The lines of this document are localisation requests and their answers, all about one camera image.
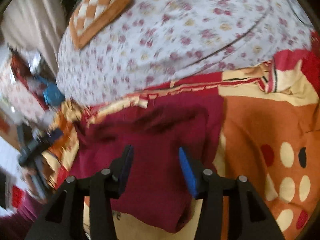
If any dark red garment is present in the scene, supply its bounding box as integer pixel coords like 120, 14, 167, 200
70, 93, 223, 233

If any blue cloth item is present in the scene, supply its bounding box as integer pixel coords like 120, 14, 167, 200
36, 76, 65, 106

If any orange red patterned bedsheet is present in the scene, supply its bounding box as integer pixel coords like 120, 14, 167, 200
44, 49, 319, 239

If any beige curtain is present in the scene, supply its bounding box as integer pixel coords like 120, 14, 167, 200
1, 0, 67, 76

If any orange checkered cushion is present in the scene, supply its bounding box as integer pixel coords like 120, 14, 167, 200
69, 0, 132, 49

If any white floral duvet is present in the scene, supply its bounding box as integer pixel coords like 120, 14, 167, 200
56, 0, 311, 106

